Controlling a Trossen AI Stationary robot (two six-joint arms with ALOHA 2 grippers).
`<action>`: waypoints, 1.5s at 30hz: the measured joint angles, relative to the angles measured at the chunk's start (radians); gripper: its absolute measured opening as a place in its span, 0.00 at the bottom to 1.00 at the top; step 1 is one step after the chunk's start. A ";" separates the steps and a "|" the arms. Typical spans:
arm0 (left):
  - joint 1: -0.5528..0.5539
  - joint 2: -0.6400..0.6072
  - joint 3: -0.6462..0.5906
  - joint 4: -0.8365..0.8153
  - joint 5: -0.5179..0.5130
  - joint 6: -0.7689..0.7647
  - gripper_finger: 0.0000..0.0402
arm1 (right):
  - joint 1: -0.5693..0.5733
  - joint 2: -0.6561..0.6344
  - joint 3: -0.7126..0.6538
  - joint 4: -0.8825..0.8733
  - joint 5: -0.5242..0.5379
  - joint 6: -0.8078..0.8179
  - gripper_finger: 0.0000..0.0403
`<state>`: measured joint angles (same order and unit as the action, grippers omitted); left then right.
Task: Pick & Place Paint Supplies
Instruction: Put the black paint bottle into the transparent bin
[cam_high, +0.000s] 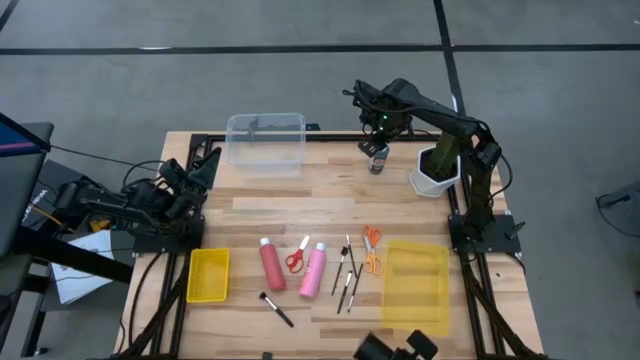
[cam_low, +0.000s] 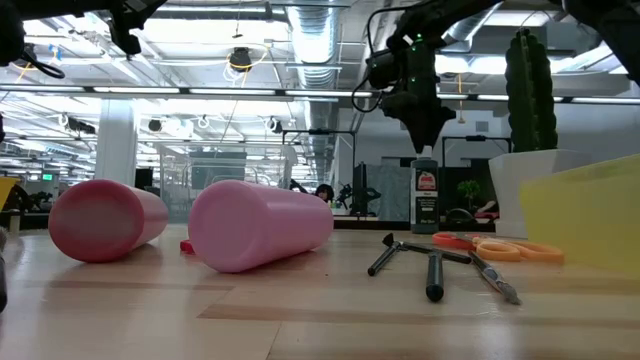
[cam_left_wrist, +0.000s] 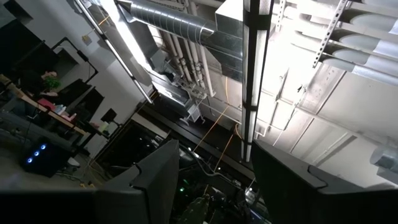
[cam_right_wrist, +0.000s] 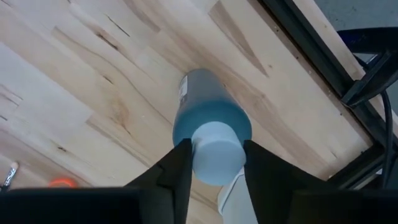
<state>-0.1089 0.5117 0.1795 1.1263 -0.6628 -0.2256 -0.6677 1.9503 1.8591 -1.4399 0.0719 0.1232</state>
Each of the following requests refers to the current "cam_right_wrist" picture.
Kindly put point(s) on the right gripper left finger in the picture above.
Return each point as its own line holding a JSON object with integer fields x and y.
{"x": 174, "y": 186}

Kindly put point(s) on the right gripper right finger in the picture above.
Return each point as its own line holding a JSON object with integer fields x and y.
{"x": 267, "y": 186}

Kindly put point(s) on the dark teal paint bottle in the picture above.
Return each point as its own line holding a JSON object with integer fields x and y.
{"x": 211, "y": 99}

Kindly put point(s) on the slim silver-ferrule paintbrush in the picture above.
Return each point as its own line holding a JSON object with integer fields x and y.
{"x": 11, "y": 175}

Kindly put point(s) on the black aluminium table frame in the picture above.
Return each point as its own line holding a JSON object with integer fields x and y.
{"x": 311, "y": 46}

